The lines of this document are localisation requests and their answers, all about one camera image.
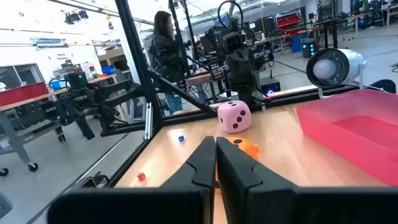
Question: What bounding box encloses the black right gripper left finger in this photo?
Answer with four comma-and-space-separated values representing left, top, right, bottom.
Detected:
47, 136, 217, 224

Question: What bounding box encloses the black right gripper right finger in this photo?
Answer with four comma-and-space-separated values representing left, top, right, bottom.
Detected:
216, 136, 398, 224

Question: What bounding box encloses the pale pink foam die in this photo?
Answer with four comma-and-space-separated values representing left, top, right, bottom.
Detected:
217, 100, 252, 134

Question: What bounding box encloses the orange foam die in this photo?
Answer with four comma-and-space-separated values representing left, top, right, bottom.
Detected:
214, 136, 260, 195

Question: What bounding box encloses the black computer box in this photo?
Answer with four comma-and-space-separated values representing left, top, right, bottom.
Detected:
259, 77, 282, 96

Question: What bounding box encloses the person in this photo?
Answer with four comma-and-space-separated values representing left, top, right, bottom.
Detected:
148, 11, 187, 115

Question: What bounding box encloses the pink translucent plastic bin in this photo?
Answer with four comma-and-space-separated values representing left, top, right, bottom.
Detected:
295, 89, 398, 187

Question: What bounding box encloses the grey wheeled workbench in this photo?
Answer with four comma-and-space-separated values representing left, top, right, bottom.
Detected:
0, 88, 68, 178

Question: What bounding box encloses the red storage bin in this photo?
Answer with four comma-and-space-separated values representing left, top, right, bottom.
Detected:
0, 82, 50, 107

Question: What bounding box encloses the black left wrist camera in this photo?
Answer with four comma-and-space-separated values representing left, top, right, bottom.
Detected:
222, 30, 247, 54

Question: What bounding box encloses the black aluminium table frame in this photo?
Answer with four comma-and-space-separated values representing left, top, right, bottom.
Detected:
71, 0, 361, 190

